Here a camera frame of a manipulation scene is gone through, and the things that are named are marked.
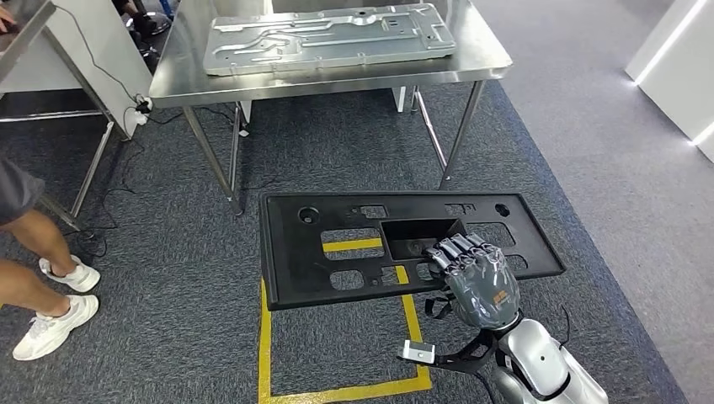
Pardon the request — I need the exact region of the person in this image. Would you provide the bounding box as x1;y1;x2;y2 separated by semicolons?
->
111;0;175;73
0;156;103;363

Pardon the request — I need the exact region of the black power cable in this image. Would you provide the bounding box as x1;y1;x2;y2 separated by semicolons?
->
52;4;147;107

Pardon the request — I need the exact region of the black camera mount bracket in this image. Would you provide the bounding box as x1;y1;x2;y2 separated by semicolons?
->
397;328;500;375

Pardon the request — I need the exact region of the white display counter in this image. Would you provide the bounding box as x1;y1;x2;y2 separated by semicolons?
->
624;0;714;164

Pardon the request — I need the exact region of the steel side table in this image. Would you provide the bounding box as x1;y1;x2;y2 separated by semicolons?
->
0;0;132;232

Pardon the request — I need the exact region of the white cabinet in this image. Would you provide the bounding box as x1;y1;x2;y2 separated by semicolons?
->
0;0;154;141

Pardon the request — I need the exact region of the white power strip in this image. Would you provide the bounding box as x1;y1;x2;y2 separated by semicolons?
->
133;95;154;126

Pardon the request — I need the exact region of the stamped metal panel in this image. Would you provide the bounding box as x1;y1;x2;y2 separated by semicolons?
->
201;3;457;77

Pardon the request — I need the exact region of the steel workbench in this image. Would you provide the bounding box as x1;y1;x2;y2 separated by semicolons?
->
148;0;514;217

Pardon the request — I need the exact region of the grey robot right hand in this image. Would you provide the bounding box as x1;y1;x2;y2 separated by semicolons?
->
424;232;523;331

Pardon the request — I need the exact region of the black plastic plate bracket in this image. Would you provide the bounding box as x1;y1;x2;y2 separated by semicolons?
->
258;191;567;312

